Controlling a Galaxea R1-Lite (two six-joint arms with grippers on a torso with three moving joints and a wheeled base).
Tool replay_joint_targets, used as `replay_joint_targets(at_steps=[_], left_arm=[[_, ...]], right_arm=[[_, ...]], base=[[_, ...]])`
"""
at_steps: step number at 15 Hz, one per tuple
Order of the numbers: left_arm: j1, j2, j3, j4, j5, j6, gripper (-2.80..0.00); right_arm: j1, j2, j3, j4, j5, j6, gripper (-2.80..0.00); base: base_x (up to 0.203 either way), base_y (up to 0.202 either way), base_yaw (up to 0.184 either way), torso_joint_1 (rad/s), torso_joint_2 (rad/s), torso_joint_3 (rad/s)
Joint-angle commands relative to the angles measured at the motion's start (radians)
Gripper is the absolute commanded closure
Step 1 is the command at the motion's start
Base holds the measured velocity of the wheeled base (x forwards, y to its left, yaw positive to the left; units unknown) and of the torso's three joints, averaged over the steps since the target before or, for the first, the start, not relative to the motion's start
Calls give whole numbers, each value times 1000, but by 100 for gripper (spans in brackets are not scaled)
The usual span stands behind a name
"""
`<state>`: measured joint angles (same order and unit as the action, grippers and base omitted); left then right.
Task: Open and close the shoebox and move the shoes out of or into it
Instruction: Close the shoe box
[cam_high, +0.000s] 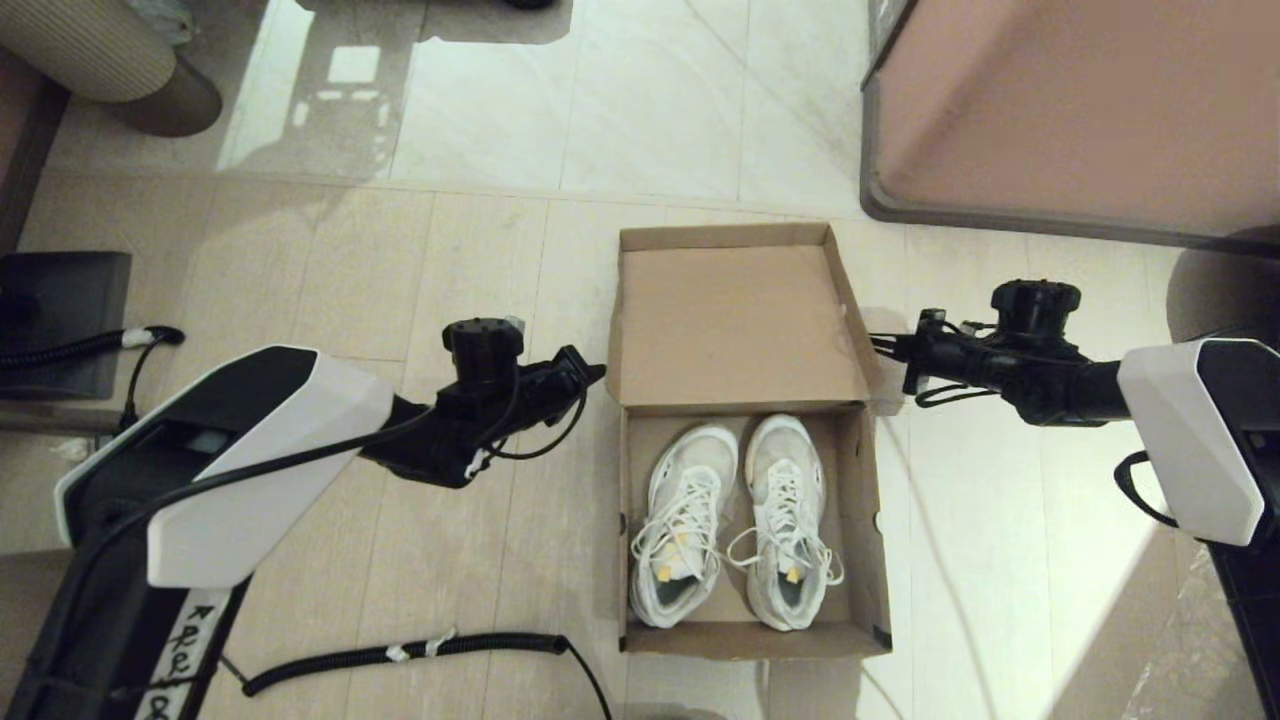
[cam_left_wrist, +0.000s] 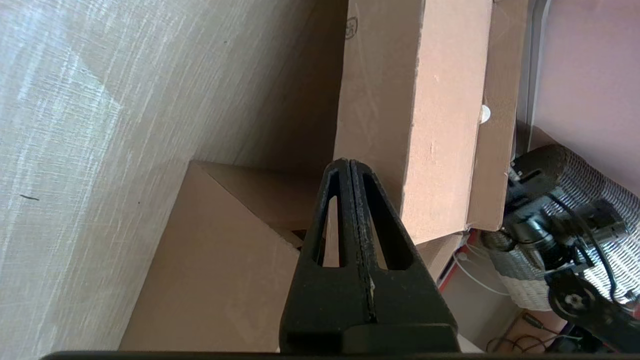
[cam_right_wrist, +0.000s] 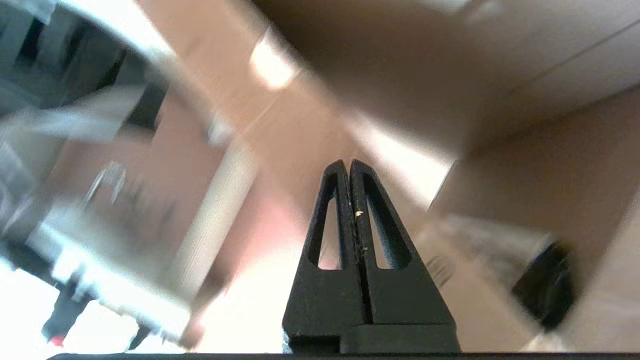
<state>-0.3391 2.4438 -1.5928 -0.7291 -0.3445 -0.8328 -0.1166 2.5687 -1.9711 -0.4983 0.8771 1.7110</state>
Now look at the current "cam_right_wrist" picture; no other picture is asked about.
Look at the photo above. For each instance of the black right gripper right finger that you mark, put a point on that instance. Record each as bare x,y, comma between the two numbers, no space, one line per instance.
405,295

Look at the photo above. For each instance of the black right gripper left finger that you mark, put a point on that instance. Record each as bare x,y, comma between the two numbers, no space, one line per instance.
325,300

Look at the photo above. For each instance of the brown cardboard shoe box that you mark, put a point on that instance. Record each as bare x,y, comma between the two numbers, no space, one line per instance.
400,75

